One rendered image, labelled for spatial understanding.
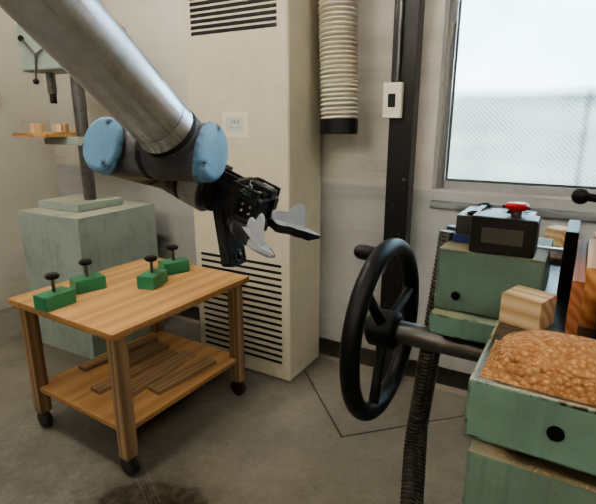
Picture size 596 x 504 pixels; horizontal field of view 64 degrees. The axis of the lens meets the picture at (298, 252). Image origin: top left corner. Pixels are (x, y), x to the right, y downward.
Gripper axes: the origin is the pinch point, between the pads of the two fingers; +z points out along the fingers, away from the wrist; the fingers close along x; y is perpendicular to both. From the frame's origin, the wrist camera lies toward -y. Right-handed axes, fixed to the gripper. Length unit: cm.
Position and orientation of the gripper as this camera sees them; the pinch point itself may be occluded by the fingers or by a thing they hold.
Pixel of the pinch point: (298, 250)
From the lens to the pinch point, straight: 80.4
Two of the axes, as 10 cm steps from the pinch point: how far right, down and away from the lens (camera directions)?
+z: 8.1, 4.6, -3.8
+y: 3.0, -8.6, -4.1
